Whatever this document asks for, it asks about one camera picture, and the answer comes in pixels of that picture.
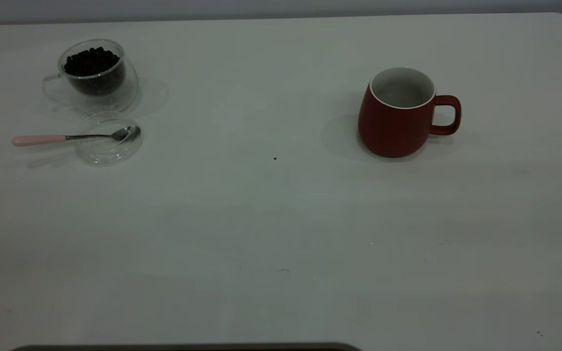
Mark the clear glass saucer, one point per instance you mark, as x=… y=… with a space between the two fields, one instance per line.
x=106 y=154

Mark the red ceramic mug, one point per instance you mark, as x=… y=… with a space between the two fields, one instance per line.
x=393 y=129

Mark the clear double-wall glass cup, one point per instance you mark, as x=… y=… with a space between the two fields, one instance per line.
x=129 y=92

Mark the dark coffee beans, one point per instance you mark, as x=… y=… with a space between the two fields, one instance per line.
x=93 y=63

